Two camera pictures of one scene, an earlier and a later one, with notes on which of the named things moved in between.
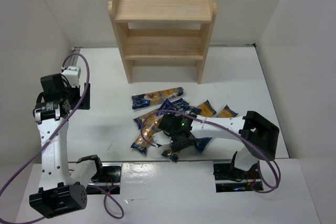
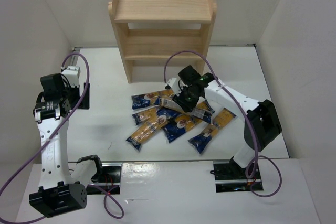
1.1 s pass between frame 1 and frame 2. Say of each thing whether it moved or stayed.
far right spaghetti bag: stayed
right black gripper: moved
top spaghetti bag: stayed
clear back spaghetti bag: moved
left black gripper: stayed
